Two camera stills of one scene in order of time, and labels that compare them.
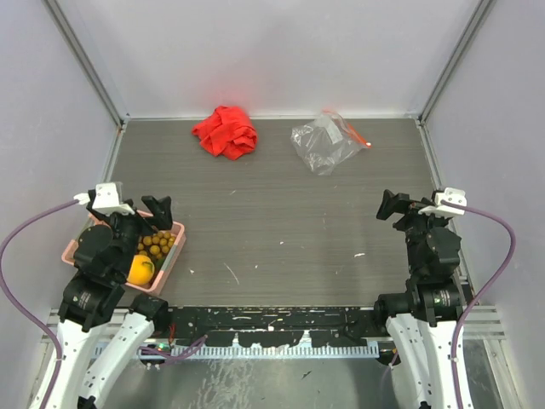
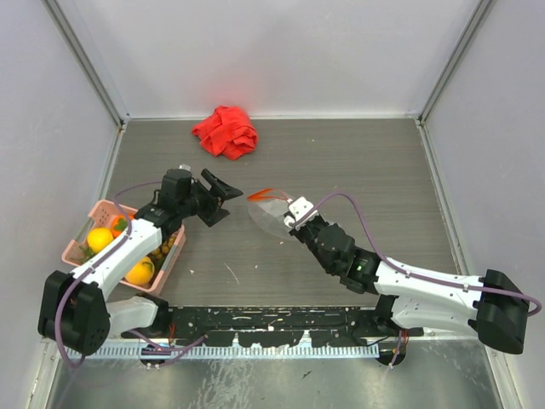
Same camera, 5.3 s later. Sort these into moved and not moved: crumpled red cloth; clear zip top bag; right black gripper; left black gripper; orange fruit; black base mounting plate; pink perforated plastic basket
Moved: clear zip top bag; left black gripper; right black gripper
Not moved: orange fruit; pink perforated plastic basket; black base mounting plate; crumpled red cloth
